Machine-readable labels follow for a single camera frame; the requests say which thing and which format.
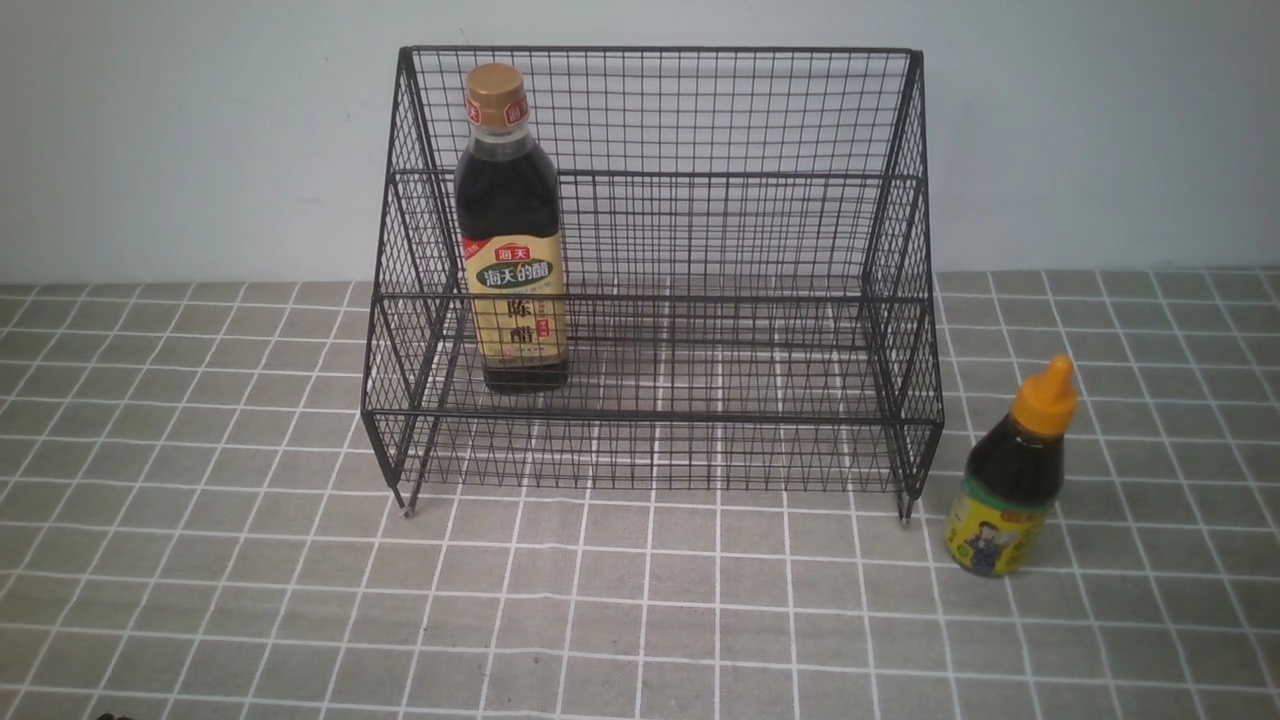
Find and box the grey grid-pattern tablecloth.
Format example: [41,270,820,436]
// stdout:
[3,268,1277,719]

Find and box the small orange-capped sauce bottle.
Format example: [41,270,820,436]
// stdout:
[945,355,1078,577]

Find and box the black wire mesh shelf rack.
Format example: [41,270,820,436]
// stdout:
[360,45,945,521]

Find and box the dark vinegar bottle yellow label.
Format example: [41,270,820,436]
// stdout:
[454,61,570,395]

